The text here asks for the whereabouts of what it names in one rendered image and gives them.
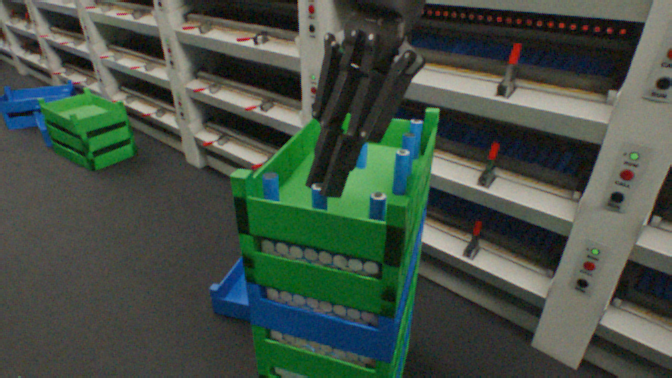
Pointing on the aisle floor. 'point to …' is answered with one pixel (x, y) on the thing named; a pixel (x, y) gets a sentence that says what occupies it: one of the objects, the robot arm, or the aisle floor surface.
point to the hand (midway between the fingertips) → (332, 164)
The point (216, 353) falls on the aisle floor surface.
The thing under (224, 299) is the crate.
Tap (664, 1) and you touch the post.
